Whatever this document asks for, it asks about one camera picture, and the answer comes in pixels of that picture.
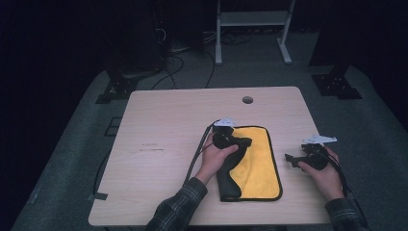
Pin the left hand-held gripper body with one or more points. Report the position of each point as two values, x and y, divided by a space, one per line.
223 138

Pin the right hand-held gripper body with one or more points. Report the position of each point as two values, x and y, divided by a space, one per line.
316 159

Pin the yellow cloth with black edge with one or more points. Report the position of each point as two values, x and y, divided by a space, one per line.
256 163

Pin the person's left hand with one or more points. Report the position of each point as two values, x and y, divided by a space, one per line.
213 160

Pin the person's right hand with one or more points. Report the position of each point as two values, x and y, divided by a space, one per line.
327 181

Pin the black stand base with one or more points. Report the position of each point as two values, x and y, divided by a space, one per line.
120 86
335 85

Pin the black floor tape marking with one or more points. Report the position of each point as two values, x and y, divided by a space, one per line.
113 126

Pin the grey tape piece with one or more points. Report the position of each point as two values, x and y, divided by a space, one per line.
97 196

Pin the white metal frame stand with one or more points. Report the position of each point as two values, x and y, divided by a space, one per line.
253 18

